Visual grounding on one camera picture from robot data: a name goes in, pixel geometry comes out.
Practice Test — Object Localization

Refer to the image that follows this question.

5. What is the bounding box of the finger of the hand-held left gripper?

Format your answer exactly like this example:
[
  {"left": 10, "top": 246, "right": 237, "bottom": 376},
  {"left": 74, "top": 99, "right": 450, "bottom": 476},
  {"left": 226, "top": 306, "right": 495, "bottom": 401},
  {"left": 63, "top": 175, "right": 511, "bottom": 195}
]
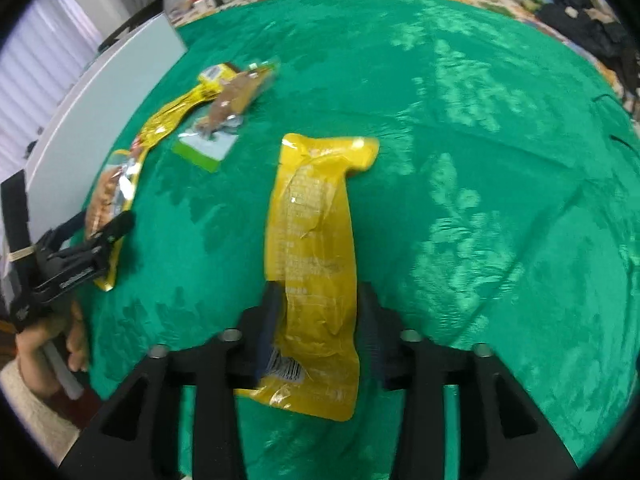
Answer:
[
  {"left": 82, "top": 211, "right": 137, "bottom": 261},
  {"left": 49, "top": 212, "right": 87, "bottom": 241}
]

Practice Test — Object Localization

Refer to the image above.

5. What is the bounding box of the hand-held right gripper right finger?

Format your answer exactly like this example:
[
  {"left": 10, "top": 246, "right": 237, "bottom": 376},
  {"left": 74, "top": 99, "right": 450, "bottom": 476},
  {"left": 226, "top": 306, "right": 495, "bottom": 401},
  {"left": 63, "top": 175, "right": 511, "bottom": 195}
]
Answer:
[{"left": 356, "top": 282, "right": 581, "bottom": 480}]

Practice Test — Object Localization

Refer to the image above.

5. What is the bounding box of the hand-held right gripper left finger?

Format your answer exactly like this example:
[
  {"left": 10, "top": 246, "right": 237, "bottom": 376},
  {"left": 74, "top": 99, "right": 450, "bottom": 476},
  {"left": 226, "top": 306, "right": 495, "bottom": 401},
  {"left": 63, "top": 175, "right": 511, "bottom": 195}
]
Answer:
[{"left": 60, "top": 280, "right": 286, "bottom": 480}]

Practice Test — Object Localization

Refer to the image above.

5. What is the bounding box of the plain yellow snack packet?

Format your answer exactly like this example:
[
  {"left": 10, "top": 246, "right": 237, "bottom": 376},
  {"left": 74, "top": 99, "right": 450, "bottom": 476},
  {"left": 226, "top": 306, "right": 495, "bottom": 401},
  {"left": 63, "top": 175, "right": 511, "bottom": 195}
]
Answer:
[{"left": 235, "top": 132, "right": 381, "bottom": 422}]

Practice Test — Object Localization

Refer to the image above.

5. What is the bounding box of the person's left forearm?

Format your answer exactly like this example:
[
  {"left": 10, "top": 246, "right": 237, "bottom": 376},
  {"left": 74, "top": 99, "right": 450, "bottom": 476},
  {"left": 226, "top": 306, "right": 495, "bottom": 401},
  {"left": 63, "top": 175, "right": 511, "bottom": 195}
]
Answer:
[{"left": 0, "top": 360, "right": 81, "bottom": 461}]

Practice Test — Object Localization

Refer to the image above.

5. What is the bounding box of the person's left hand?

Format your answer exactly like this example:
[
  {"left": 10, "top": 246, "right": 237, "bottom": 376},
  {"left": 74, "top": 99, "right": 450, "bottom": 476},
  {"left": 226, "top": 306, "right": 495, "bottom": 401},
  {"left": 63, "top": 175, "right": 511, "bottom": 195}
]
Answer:
[{"left": 15, "top": 302, "right": 91, "bottom": 401}]

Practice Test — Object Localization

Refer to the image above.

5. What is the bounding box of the white board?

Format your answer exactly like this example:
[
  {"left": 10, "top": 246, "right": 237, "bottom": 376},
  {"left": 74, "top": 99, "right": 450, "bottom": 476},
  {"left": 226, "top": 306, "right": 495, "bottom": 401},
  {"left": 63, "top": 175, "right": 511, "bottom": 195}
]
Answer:
[{"left": 25, "top": 12, "right": 188, "bottom": 221}]

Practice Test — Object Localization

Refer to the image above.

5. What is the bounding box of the grey curtain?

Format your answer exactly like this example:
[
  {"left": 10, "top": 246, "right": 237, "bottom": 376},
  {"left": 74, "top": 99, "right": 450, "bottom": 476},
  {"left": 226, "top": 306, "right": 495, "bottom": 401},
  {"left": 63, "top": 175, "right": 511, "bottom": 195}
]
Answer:
[{"left": 0, "top": 0, "right": 101, "bottom": 181}]

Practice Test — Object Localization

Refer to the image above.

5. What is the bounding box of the brown snack in clear packet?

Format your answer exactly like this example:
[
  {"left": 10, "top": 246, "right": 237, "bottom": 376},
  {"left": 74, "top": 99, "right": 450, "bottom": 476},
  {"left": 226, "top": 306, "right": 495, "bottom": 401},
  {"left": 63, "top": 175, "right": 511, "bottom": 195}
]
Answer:
[{"left": 195, "top": 60, "right": 280, "bottom": 136}]

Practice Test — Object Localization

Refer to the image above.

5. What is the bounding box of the black jacket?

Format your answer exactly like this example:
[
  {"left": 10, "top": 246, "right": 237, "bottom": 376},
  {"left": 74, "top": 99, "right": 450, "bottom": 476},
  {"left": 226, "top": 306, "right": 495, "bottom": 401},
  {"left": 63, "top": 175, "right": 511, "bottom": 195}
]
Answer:
[{"left": 537, "top": 0, "right": 640, "bottom": 61}]

